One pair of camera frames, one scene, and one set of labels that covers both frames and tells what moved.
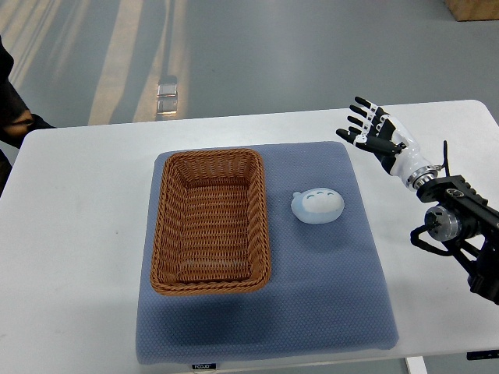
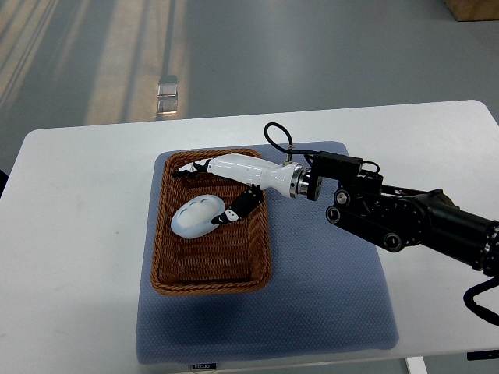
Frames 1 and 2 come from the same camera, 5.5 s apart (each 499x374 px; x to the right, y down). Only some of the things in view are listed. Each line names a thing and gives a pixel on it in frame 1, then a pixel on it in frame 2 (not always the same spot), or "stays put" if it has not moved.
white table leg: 416,365 stays put
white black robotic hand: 373,130 → 288,179
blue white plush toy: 316,205 → 193,218
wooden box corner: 472,10 stays put
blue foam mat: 327,290 stays put
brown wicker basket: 211,234 stays put
